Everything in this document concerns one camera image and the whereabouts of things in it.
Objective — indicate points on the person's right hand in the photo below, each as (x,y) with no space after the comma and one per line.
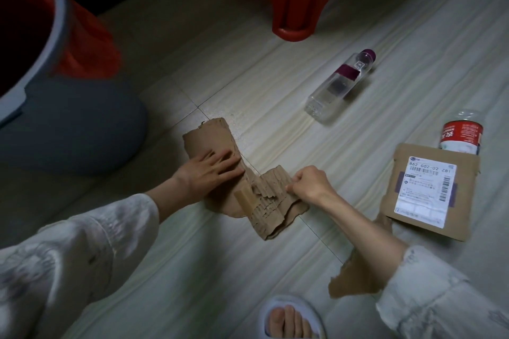
(312,185)

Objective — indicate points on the person's left hand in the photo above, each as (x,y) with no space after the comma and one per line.
(206,176)

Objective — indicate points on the torn cardboard pieces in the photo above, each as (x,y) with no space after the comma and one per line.
(210,136)

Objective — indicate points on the brown labelled cardboard mailer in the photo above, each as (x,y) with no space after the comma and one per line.
(393,191)

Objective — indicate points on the clear plastic box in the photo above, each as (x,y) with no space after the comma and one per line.
(338,88)

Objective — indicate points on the grey bucket with red liner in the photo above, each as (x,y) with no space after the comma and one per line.
(79,124)

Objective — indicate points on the plastic bottle red label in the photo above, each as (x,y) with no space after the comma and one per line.
(461,136)

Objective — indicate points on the person's right forearm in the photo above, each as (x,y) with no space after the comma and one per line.
(366,235)

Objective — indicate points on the person's left forearm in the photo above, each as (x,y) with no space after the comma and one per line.
(167,195)

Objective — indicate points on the person's right foot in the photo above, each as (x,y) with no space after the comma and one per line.
(288,325)

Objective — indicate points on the white right slipper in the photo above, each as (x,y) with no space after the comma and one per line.
(266,311)

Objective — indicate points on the white left sleeve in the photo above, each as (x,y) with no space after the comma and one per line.
(71,255)

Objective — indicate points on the white sleeve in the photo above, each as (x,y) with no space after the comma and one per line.
(71,255)
(437,299)

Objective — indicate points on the white right sleeve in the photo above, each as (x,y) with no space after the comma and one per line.
(437,299)

